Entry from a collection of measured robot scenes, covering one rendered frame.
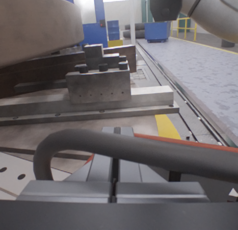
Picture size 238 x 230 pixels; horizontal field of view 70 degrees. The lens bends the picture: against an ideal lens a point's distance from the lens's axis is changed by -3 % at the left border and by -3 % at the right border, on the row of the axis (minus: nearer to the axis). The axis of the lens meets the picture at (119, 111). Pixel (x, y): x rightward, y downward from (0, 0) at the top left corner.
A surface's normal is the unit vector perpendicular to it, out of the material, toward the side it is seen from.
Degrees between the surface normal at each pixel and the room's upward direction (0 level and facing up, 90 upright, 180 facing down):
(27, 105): 71
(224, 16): 99
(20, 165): 0
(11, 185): 0
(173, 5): 90
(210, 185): 0
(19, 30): 90
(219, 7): 91
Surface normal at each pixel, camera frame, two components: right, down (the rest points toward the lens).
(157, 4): -0.38, 0.44
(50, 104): -0.02, 0.14
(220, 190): -0.08, -0.89
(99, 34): -0.01, 0.44
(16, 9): 0.97, 0.04
